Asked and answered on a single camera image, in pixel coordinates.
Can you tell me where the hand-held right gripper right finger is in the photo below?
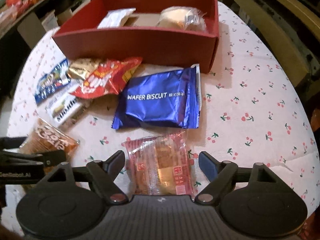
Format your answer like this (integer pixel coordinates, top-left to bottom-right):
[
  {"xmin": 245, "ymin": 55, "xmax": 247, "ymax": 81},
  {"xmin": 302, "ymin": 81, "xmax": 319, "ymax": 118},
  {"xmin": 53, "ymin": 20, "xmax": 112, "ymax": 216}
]
[{"xmin": 194, "ymin": 151, "xmax": 278, "ymax": 204}]

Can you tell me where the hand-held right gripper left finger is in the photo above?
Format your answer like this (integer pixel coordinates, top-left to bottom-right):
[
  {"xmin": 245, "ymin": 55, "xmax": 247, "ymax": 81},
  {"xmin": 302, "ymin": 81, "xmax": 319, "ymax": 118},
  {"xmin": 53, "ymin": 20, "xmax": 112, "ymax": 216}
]
[{"xmin": 41, "ymin": 151, "xmax": 129, "ymax": 204}]

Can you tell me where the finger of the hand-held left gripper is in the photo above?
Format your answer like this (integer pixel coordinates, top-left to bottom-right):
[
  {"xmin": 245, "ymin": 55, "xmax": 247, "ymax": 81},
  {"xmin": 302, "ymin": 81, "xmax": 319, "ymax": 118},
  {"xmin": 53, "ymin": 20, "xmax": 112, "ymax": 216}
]
[
  {"xmin": 0, "ymin": 136, "xmax": 28, "ymax": 149},
  {"xmin": 0, "ymin": 151, "xmax": 67, "ymax": 173}
]

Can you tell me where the brown snack packet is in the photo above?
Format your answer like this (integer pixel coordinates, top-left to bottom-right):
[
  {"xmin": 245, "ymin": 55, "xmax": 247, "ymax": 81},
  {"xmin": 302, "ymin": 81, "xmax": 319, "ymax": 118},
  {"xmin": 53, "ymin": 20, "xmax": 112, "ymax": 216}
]
[{"xmin": 19, "ymin": 117, "xmax": 80, "ymax": 160}]

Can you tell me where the red clear pastry packet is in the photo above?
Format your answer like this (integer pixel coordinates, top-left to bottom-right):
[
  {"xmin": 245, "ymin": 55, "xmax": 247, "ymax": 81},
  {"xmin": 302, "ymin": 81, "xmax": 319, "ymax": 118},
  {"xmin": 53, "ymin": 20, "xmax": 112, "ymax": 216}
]
[{"xmin": 121, "ymin": 131, "xmax": 198, "ymax": 200}]

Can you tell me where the white black print snack packet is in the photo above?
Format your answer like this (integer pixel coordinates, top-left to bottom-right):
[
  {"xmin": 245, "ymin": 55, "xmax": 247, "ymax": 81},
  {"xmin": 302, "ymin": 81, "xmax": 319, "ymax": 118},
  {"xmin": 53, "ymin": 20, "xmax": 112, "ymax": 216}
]
[{"xmin": 45, "ymin": 82, "xmax": 93, "ymax": 128}]

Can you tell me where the red chips bag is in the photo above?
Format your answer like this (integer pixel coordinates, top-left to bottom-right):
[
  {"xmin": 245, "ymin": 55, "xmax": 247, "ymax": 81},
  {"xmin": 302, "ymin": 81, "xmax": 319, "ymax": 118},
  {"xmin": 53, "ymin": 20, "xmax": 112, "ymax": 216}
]
[{"xmin": 67, "ymin": 56, "xmax": 143, "ymax": 99}]

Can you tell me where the red cardboard box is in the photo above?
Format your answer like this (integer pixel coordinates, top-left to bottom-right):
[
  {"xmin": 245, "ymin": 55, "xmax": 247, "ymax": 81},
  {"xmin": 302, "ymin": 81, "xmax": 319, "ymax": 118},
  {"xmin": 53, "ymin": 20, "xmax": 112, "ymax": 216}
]
[{"xmin": 52, "ymin": 0, "xmax": 220, "ymax": 74}]

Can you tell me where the blue and white snack packet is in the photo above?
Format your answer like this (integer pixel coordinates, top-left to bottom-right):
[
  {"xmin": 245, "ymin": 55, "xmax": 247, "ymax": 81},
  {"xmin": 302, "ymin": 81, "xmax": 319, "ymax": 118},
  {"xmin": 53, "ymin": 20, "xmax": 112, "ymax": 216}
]
[{"xmin": 34, "ymin": 58, "xmax": 72, "ymax": 105}]

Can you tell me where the blue wafer biscuit packet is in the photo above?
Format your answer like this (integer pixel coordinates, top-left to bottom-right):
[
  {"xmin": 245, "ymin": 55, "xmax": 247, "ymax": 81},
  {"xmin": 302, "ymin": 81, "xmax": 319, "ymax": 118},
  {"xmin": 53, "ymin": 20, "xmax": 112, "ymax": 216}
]
[{"xmin": 112, "ymin": 64, "xmax": 202, "ymax": 130}]

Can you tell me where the dark coffee table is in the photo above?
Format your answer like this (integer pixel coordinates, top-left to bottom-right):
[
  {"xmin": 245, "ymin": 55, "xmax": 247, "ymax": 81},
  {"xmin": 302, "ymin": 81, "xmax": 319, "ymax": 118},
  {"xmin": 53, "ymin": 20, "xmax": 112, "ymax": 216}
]
[{"xmin": 0, "ymin": 0, "xmax": 97, "ymax": 98}]

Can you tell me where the white storage box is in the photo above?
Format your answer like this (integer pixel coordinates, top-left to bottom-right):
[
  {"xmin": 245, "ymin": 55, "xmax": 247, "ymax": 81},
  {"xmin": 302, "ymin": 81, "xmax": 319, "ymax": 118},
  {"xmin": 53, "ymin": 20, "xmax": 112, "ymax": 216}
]
[
  {"xmin": 41, "ymin": 9, "xmax": 62, "ymax": 31},
  {"xmin": 56, "ymin": 0, "xmax": 92, "ymax": 27}
]

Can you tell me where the round cake in clear wrap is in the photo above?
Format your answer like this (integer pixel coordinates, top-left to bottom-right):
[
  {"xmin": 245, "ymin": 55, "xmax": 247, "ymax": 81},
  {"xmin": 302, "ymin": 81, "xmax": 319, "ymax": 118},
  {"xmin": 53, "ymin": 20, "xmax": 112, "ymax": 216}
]
[{"xmin": 155, "ymin": 6, "xmax": 208, "ymax": 33}]

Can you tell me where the wooden TV cabinet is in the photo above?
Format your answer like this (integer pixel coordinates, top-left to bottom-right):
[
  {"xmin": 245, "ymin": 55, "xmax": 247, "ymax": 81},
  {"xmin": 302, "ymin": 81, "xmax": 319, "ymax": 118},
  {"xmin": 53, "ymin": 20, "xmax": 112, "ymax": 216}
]
[{"xmin": 202, "ymin": 0, "xmax": 320, "ymax": 120}]

